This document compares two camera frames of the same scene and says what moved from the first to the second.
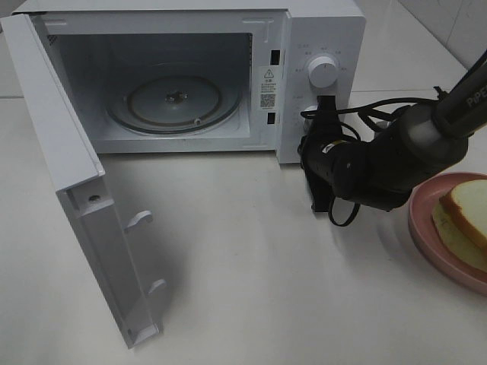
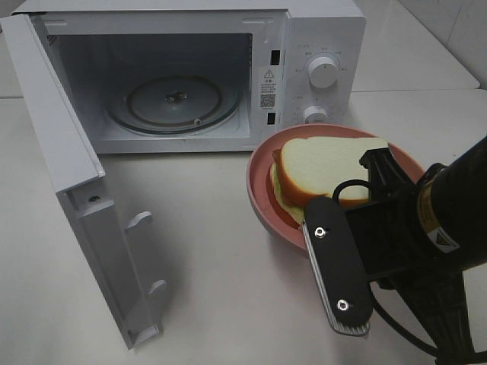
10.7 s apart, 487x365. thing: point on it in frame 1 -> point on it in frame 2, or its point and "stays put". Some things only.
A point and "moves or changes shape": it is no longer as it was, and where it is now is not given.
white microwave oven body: [205, 76] stays put
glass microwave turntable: [174, 104] stays put
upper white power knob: [323, 72] stays put
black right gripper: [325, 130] -> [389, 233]
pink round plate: [425, 196] moves or changes shape
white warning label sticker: [268, 88] stays put
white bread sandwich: [460, 219] moves or changes shape
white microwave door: [78, 178] stays put
